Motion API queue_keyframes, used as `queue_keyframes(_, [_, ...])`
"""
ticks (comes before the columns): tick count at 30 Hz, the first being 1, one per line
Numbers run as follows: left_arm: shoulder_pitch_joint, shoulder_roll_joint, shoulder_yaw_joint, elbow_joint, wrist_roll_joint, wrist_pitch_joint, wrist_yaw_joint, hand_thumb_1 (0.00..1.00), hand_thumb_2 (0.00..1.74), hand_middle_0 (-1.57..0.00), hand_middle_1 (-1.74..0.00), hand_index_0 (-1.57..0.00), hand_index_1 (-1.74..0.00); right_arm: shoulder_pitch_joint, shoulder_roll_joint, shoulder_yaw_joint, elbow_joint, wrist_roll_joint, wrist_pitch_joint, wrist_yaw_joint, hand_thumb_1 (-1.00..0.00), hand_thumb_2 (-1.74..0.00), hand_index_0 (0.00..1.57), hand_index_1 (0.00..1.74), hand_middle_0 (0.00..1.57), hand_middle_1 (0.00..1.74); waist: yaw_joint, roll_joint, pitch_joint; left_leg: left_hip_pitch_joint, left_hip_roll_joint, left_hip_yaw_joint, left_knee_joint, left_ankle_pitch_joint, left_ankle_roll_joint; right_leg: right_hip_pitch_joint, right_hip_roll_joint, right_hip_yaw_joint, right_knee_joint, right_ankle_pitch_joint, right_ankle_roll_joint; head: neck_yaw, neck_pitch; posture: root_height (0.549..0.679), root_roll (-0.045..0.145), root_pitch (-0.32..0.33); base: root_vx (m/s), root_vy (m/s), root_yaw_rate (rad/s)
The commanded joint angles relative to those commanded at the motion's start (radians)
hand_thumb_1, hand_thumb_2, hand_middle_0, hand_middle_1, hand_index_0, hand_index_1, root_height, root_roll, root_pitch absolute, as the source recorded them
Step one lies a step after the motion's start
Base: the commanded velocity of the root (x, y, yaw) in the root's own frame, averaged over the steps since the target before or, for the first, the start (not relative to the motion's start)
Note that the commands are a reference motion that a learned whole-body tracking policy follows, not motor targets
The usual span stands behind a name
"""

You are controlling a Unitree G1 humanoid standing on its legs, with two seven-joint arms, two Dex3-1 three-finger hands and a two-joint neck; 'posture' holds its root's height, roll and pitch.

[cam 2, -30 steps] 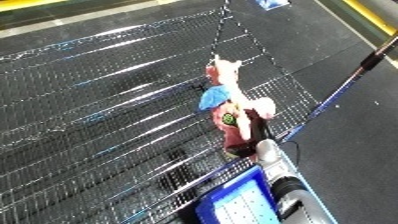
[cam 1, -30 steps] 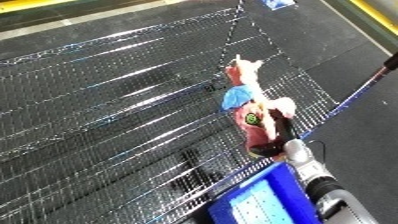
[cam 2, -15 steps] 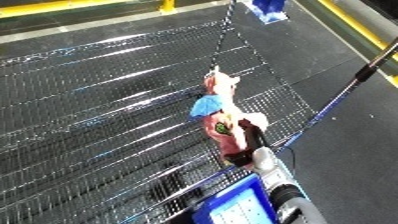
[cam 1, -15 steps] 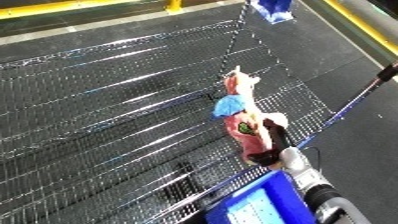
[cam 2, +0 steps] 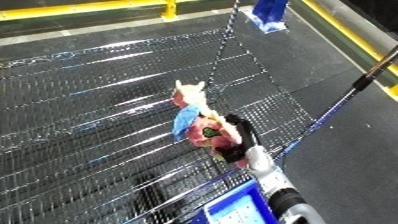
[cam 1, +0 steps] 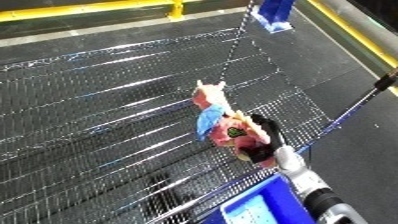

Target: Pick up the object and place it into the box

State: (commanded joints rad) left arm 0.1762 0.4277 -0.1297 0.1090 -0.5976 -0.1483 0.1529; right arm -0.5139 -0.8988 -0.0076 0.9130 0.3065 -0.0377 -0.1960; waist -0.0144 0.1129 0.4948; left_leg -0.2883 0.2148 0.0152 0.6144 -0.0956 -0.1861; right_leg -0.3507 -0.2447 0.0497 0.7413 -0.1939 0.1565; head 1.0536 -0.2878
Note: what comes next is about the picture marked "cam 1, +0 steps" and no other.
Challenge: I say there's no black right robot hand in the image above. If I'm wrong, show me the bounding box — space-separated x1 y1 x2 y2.
238 113 292 165

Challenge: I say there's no pink soft toy blue cape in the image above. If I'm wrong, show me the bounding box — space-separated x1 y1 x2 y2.
190 79 281 168

